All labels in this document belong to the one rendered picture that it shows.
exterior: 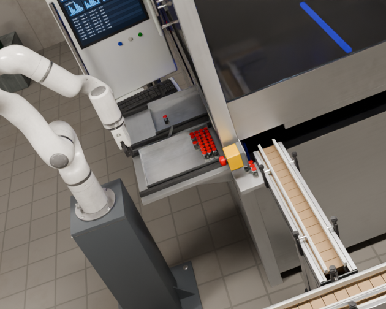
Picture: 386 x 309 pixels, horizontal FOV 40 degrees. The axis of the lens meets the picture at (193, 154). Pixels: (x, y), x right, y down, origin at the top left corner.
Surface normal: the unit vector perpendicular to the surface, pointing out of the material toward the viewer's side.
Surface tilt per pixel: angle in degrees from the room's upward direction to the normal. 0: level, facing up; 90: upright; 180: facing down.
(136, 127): 0
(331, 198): 90
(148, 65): 90
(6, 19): 90
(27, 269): 0
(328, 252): 0
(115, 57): 90
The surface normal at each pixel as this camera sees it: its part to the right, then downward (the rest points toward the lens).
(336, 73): 0.22, 0.60
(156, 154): -0.29, -0.72
